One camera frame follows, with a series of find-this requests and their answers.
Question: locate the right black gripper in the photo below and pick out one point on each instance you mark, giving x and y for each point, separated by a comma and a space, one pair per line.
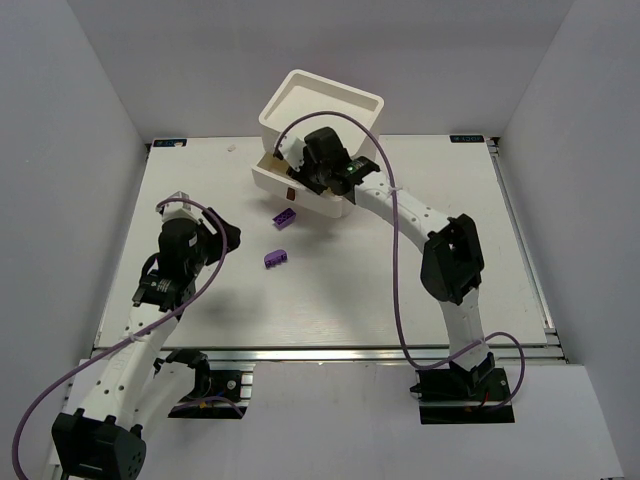
298, 175

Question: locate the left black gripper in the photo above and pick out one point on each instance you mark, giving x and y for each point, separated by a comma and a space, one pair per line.
215, 232

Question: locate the purple rounded lego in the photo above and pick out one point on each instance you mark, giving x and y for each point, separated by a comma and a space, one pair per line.
275, 258

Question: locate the purple rectangular lego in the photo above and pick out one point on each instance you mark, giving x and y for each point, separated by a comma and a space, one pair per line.
284, 218

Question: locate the white drawer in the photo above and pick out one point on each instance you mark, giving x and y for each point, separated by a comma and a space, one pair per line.
270, 175

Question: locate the white drawer cabinet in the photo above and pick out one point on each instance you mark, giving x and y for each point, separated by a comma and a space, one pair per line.
302, 93

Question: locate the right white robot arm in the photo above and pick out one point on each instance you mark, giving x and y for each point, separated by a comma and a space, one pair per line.
452, 259

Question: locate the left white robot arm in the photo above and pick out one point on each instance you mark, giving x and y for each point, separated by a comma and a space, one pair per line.
106, 436

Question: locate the left blue label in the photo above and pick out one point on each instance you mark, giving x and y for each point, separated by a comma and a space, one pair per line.
169, 143

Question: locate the blue label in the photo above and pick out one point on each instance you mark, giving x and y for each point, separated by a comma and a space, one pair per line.
169, 143
463, 139

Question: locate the right blue label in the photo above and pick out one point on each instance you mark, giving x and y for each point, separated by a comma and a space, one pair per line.
463, 139

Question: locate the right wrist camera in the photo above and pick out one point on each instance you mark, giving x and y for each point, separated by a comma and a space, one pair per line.
290, 149

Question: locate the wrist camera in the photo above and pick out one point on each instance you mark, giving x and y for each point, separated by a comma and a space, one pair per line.
177, 206
290, 149

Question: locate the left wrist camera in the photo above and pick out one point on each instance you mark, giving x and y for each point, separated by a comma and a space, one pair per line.
177, 206

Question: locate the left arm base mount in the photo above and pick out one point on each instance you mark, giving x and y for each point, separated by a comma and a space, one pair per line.
217, 391

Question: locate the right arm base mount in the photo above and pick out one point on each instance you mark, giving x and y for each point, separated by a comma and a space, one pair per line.
444, 399

